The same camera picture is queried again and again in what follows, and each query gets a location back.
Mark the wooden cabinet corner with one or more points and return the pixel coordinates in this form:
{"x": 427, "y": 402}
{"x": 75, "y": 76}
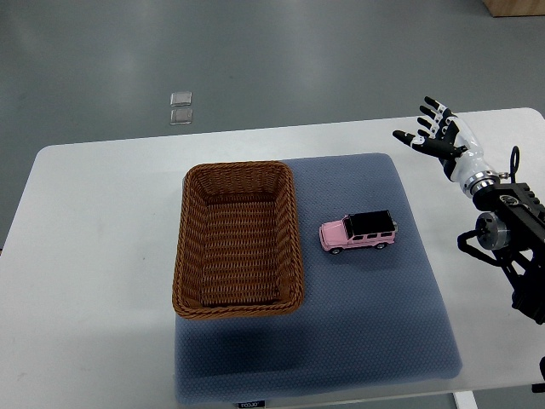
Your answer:
{"x": 515, "y": 8}

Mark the brown wicker basket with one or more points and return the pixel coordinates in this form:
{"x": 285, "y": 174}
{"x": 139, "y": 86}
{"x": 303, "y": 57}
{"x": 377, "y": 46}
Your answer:
{"x": 239, "y": 251}

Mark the blue-grey foam mat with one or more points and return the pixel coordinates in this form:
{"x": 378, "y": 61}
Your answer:
{"x": 369, "y": 317}

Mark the floor socket plate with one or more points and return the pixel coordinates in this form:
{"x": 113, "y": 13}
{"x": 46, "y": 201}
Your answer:
{"x": 181, "y": 98}
{"x": 181, "y": 116}

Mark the upper floor socket plate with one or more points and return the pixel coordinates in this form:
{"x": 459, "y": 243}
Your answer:
{"x": 181, "y": 98}

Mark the lower floor socket plate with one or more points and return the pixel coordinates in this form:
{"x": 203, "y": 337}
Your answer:
{"x": 181, "y": 116}

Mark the white table leg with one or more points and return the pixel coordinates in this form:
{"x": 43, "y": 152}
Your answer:
{"x": 465, "y": 400}

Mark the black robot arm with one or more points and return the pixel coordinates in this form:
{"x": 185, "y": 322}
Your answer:
{"x": 509, "y": 234}

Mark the pink toy car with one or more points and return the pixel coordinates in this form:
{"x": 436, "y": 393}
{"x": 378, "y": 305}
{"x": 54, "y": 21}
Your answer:
{"x": 376, "y": 229}

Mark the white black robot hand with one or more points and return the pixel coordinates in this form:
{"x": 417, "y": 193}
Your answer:
{"x": 445, "y": 136}

